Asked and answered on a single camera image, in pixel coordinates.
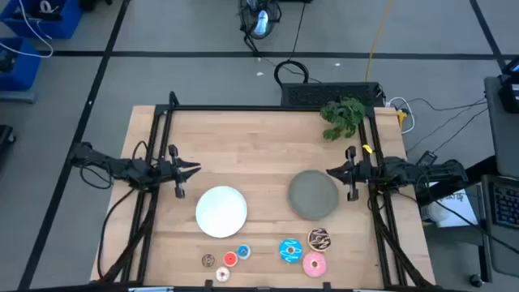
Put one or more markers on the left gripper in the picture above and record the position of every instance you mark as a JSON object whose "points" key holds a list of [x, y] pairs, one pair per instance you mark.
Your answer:
{"points": [[177, 174]]}

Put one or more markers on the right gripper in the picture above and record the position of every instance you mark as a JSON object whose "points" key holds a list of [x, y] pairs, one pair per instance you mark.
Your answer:
{"points": [[353, 174]]}

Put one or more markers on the large chocolate iced donut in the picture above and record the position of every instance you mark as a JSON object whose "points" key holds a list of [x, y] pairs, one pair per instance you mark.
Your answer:
{"points": [[314, 235]]}

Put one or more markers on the small chocolate sprinkled donut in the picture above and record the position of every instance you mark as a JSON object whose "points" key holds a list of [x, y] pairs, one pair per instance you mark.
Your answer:
{"points": [[204, 259]]}

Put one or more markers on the large blue iced donut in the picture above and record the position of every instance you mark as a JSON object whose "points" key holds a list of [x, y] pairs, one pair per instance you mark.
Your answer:
{"points": [[284, 247]]}

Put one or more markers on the small blue iced donut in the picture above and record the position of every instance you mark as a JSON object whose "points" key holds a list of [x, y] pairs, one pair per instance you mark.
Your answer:
{"points": [[239, 252]]}

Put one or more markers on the small red sugared donut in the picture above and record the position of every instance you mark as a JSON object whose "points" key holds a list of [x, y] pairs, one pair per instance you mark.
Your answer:
{"points": [[226, 259]]}

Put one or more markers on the large pink iced donut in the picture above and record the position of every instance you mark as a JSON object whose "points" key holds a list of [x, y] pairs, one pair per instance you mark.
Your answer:
{"points": [[308, 265]]}

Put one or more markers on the small white sprinkled donut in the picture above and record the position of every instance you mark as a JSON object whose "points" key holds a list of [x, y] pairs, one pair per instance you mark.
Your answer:
{"points": [[218, 275]]}

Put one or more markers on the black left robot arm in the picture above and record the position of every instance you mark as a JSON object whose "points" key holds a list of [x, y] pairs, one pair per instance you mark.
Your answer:
{"points": [[121, 168]]}

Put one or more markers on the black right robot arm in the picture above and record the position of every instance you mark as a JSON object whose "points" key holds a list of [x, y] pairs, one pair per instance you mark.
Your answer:
{"points": [[405, 170]]}

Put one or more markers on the grey round plate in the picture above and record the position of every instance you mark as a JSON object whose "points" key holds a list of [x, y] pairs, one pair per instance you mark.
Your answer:
{"points": [[313, 195]]}

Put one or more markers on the white round plate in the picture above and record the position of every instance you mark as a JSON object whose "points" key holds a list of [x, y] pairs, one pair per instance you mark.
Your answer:
{"points": [[221, 211]]}

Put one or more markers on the green leafy plant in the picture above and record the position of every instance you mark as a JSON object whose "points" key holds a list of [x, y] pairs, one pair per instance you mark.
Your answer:
{"points": [[344, 115]]}

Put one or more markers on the yellow plug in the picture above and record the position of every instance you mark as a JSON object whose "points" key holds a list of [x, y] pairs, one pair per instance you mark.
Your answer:
{"points": [[401, 118]]}

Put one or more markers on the black vented computer case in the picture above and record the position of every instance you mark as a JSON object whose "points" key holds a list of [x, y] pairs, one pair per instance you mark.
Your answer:
{"points": [[324, 94]]}

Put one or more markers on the black power adapter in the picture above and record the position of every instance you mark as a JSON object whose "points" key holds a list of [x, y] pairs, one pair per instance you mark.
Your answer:
{"points": [[426, 157]]}

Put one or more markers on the white printed booklet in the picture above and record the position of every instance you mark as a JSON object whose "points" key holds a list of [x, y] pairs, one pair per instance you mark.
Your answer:
{"points": [[458, 207]]}

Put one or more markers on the black diagonal bar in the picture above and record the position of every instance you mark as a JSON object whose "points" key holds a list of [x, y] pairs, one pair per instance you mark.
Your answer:
{"points": [[482, 169]]}

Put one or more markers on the black floor fan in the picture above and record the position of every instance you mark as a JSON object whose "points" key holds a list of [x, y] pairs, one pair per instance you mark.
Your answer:
{"points": [[259, 22]]}

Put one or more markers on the grey desk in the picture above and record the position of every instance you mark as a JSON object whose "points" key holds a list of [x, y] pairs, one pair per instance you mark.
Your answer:
{"points": [[507, 142]]}

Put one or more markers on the black caster wheel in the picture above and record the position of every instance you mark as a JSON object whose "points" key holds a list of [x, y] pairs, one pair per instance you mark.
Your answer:
{"points": [[475, 280]]}

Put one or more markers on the black desk device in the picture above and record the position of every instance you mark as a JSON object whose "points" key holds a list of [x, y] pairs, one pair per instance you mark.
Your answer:
{"points": [[510, 91]]}

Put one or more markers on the blue plastic bin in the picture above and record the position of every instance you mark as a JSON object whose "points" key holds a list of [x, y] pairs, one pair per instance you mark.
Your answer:
{"points": [[24, 69], [65, 24]]}

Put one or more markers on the black aluminium table frame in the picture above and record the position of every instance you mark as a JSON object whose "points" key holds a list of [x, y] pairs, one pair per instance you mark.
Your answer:
{"points": [[243, 108]]}

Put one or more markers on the silver mount plate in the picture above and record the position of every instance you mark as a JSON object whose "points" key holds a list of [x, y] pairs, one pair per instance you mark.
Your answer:
{"points": [[150, 289]]}

